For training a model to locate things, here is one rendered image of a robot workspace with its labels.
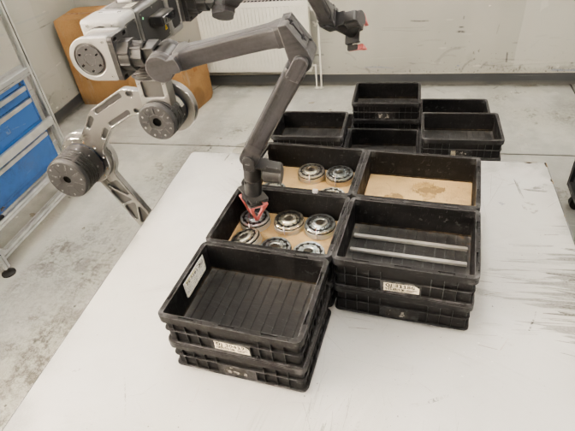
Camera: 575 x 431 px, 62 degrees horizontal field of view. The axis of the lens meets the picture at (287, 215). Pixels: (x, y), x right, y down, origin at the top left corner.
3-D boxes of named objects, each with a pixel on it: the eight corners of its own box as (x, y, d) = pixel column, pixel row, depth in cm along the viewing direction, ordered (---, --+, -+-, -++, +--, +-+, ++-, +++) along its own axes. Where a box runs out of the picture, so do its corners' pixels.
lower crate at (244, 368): (175, 366, 140) (165, 341, 133) (217, 291, 162) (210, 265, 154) (307, 397, 129) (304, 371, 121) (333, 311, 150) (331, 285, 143)
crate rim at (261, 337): (157, 321, 127) (155, 315, 126) (204, 245, 149) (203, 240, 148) (301, 351, 116) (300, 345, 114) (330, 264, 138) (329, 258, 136)
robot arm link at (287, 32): (305, 2, 117) (297, 20, 110) (320, 53, 126) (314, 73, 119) (153, 41, 133) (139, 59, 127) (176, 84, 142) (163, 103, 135)
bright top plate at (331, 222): (301, 232, 157) (301, 231, 157) (309, 213, 165) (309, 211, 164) (331, 235, 155) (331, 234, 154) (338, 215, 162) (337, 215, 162)
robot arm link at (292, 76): (300, 32, 123) (292, 53, 116) (320, 44, 124) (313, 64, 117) (243, 145, 154) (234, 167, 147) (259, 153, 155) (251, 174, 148)
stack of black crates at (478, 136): (415, 208, 273) (421, 138, 245) (415, 178, 295) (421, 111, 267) (489, 212, 264) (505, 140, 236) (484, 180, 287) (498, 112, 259)
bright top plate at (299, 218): (269, 227, 161) (269, 226, 160) (280, 209, 168) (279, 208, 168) (299, 232, 158) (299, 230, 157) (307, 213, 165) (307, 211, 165)
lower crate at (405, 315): (333, 311, 150) (331, 285, 143) (352, 247, 172) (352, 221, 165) (468, 334, 139) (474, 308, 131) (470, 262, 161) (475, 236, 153)
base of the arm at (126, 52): (133, 68, 139) (120, 26, 132) (158, 68, 138) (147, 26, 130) (119, 81, 133) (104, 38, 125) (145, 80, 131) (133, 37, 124)
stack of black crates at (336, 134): (278, 201, 291) (269, 136, 263) (288, 173, 313) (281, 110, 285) (344, 204, 282) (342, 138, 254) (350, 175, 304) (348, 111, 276)
